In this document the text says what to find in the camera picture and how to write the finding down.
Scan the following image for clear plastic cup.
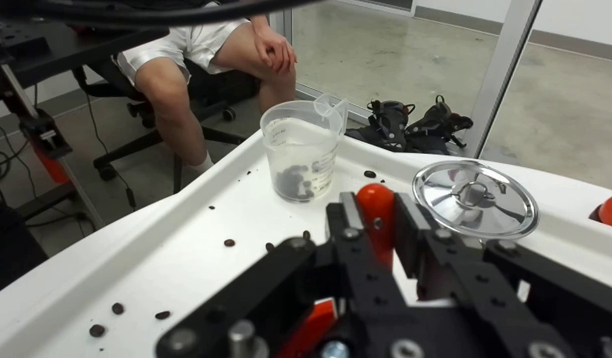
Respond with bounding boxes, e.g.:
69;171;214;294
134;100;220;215
257;92;351;205

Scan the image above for grey metal frame post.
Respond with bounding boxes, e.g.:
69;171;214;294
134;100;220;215
460;0;544;159

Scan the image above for red handled steel spoon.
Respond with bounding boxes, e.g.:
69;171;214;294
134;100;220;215
353;181;400;269

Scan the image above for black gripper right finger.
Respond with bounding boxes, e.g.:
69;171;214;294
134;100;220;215
391;193;612;358

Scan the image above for bare person hand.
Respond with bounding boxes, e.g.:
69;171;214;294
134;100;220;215
251;28;299;76

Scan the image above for black tool pile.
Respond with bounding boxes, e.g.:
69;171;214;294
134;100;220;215
345;94;474;155

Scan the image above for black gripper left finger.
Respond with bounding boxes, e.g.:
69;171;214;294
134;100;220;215
154;193;412;358

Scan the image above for dark beans inside cup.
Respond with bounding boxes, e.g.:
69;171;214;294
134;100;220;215
273;165;319;203

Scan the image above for bare person forearm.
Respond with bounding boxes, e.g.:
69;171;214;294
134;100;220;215
247;14;273;36

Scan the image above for white rectangular tray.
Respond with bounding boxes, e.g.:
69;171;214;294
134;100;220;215
0;127;612;358

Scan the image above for grey stand leg with clamp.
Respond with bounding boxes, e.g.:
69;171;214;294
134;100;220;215
0;62;106;229

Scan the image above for seated person in white shorts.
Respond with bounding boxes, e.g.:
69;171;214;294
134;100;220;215
114;12;299;193

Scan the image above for red bowl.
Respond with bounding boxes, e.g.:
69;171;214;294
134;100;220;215
273;296;339;358

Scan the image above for black desk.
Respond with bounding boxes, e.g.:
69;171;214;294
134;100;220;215
0;12;170;107

